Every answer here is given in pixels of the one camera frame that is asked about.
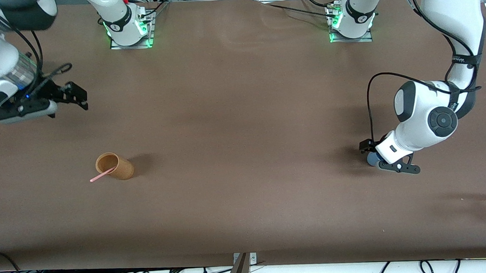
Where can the brown cylindrical cup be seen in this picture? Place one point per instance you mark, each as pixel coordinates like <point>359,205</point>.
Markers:
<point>124,169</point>

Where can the pink chopstick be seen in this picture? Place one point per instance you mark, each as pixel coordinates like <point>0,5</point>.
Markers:
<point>101,176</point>

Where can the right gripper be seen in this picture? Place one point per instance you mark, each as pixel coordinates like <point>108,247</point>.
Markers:
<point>52,92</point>

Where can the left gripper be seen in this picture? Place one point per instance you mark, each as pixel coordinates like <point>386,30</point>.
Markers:
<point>367,145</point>

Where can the aluminium profile post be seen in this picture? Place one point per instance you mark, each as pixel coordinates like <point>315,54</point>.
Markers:
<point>241,272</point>

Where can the blue plastic cup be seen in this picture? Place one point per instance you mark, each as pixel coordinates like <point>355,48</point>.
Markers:
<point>371,159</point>

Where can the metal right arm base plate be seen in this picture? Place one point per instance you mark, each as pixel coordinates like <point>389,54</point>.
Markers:
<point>132,46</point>

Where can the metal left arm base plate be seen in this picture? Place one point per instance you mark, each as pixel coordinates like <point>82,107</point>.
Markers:
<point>352,40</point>

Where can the metal post bracket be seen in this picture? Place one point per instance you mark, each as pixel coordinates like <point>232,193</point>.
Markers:
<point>253,258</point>

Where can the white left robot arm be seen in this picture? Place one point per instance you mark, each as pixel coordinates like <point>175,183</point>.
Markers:
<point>453,13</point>

